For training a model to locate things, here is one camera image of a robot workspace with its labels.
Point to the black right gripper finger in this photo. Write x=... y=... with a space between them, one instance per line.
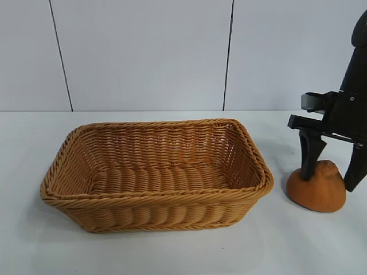
x=357 y=169
x=311 y=151

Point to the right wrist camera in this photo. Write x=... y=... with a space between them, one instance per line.
x=311 y=102

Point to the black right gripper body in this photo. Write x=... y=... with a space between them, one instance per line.
x=352 y=114

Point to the brown bread roll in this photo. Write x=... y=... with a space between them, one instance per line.
x=315 y=194

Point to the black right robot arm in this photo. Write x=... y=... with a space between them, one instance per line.
x=360 y=23

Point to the woven wicker basket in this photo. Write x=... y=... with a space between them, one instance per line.
x=160 y=200

